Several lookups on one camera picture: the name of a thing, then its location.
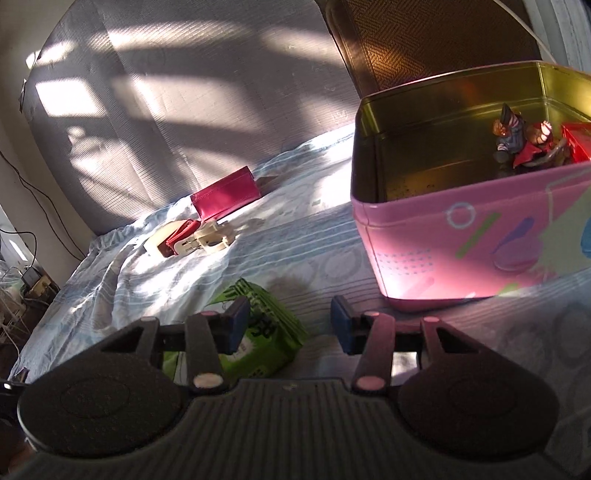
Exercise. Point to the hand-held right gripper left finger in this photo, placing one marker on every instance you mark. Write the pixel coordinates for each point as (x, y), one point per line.
(235, 325)

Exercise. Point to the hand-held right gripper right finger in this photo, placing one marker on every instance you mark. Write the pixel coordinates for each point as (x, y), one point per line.
(342, 325)

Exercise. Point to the green snack packet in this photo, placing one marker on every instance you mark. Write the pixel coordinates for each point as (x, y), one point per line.
(272, 332)

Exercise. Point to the cream plastic clip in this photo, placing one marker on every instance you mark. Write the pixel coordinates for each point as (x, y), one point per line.
(212, 240)

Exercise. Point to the pink macaron print tin box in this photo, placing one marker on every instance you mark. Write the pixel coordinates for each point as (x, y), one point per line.
(415, 240)

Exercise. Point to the magenta wallet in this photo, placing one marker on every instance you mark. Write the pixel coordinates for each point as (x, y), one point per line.
(224, 196)

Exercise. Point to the red toy figurine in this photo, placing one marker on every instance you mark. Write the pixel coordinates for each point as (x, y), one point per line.
(538, 145)

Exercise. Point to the red cigarette box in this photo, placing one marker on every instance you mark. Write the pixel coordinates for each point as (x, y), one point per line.
(579, 141)

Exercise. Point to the blue patterned bedsheet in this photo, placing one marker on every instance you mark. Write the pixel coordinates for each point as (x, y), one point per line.
(300, 249)

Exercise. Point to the grey padded headboard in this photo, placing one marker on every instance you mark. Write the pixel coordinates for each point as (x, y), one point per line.
(184, 115)

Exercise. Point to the white window frame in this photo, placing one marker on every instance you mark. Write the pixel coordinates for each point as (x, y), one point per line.
(568, 27)

